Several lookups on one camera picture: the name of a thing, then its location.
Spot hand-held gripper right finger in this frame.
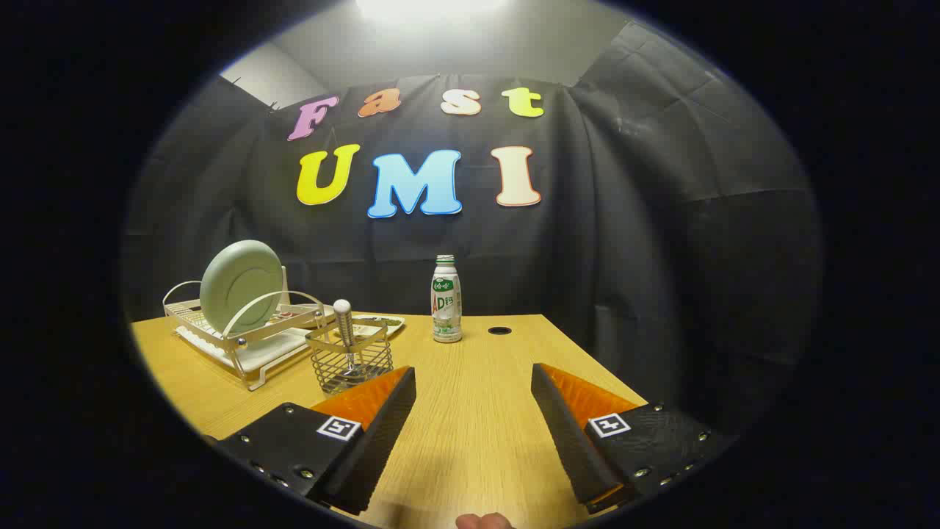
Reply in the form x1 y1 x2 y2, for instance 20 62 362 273
531 363 735 514

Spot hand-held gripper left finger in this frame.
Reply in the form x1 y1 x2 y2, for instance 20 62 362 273
213 366 417 517

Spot metal wire basket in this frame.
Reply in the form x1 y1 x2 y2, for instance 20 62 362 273
305 317 394 396

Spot metal spoon with white tip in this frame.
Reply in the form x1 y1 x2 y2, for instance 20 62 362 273
333 299 361 375

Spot metal wire dish rack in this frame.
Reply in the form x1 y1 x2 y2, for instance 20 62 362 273
162 266 337 392

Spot pale green plate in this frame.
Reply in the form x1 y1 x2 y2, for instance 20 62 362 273
199 240 284 337

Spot white divided tray with beans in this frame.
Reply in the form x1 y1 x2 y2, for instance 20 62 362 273
334 314 406 340

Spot white drip tray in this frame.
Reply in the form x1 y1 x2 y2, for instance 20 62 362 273
176 323 317 372

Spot white and green drink bottle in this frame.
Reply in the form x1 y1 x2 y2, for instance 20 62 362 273
430 255 463 344

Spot black backdrop cloth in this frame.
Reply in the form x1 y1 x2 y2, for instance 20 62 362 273
121 21 823 442

